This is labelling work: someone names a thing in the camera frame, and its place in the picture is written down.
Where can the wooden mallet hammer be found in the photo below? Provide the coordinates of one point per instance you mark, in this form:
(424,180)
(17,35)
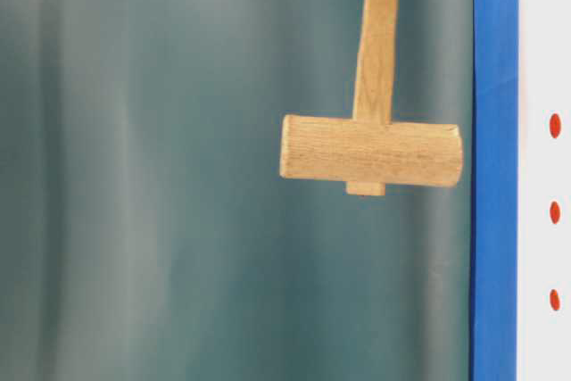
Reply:
(369,151)

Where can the white board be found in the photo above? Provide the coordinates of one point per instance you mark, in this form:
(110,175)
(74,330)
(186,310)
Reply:
(543,248)

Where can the blue table cloth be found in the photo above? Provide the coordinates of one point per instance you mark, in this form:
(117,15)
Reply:
(493,278)

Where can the red dot mark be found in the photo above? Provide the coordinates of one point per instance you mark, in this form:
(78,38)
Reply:
(554,299)
(555,125)
(554,212)

